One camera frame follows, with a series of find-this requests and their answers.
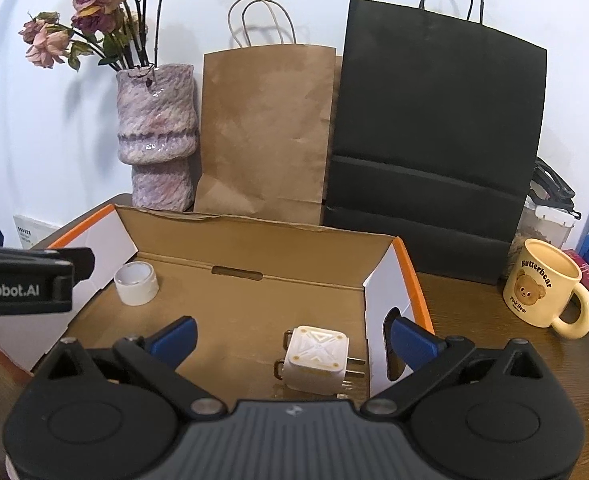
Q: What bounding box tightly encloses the black paper bag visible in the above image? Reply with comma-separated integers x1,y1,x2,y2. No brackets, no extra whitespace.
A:
322,0,548,286

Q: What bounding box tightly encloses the clear container with black lid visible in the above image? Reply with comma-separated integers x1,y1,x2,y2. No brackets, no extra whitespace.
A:
509,157,581,281

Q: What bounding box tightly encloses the yellow bear mug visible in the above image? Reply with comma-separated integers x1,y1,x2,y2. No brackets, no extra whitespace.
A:
503,238,589,342

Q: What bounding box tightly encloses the white plug adapter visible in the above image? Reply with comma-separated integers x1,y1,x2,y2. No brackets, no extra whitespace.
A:
273,326,366,395

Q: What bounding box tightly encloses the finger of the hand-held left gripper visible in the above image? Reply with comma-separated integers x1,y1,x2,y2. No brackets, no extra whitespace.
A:
0,244,96,281

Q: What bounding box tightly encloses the dried rose bouquet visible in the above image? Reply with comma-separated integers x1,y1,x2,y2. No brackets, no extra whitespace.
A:
18,0,170,72

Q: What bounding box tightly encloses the brown paper bag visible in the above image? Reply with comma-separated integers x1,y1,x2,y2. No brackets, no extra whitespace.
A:
193,0,338,226

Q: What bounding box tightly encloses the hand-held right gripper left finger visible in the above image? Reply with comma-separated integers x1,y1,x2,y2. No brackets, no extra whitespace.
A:
33,316,228,418

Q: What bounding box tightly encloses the purple mottled ceramic vase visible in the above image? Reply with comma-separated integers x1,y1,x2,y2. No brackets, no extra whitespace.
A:
116,63,198,212

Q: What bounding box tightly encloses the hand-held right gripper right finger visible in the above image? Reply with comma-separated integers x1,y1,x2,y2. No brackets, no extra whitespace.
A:
362,316,553,418

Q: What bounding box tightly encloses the orange cardboard box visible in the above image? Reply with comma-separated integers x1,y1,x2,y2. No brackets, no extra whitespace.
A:
0,204,435,396

